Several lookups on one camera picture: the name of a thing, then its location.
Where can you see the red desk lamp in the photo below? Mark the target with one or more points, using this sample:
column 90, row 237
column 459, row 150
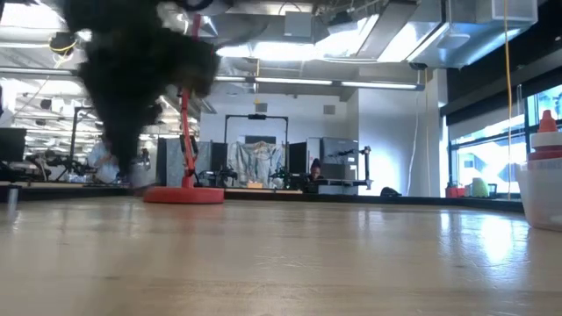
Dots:
column 184, row 195

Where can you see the green object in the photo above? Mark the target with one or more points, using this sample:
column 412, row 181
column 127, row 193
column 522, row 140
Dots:
column 480, row 188

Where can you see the black monitor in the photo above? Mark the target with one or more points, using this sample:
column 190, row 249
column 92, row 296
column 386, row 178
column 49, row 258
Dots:
column 12, row 145

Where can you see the grey metal post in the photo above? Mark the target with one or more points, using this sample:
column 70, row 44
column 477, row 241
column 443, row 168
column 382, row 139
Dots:
column 12, row 197

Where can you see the black rig frame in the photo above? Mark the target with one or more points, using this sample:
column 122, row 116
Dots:
column 73, row 131
column 257, row 117

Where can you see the silver ventilation duct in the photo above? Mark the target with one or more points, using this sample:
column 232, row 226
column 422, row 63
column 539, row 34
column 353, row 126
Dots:
column 439, row 39

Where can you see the clear plastic bin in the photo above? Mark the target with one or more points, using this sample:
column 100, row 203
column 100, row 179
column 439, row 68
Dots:
column 542, row 197

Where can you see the grey metal cabinet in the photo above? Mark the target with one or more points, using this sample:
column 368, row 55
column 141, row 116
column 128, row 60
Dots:
column 340, row 169

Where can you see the long ceiling light fixture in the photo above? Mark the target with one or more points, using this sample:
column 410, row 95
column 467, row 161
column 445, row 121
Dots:
column 294, row 81

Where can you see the black stand with shelf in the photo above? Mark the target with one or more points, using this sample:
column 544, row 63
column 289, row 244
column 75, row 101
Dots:
column 367, row 162

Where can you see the grey partition panel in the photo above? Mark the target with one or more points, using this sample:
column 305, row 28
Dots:
column 173, row 162

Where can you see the grey ceiling box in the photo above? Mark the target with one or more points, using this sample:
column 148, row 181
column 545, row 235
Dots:
column 298, row 24

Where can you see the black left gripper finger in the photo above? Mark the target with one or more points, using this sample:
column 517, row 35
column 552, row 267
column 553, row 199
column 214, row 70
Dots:
column 147, row 114
column 116, row 118

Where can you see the white cloth cover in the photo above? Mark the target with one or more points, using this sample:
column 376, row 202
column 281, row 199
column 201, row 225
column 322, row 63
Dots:
column 257, row 158

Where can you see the black aluminium table frame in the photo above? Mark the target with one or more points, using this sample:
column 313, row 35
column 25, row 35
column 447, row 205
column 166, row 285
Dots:
column 474, row 203

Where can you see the red box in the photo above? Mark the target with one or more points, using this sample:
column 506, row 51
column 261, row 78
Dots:
column 454, row 192

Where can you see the black dome object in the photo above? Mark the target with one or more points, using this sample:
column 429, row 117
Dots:
column 390, row 191

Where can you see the person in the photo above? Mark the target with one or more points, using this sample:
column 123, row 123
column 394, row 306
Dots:
column 315, row 167
column 98, row 164

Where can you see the black partition panel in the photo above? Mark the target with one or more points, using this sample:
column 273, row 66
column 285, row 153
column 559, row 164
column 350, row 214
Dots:
column 297, row 167

